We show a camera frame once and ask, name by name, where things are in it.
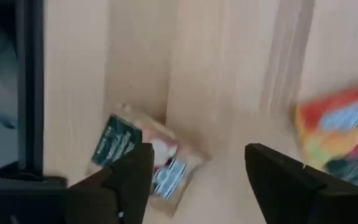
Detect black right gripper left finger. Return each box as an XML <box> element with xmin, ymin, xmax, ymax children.
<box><xmin>68</xmin><ymin>142</ymin><xmax>154</xmax><ymax>224</ymax></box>

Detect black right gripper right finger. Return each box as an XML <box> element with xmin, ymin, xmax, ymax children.
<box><xmin>245</xmin><ymin>143</ymin><xmax>358</xmax><ymax>224</ymax></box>

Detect orange mango tea packet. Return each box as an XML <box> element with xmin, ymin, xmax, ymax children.
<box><xmin>293</xmin><ymin>77</ymin><xmax>358</xmax><ymax>189</ymax></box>

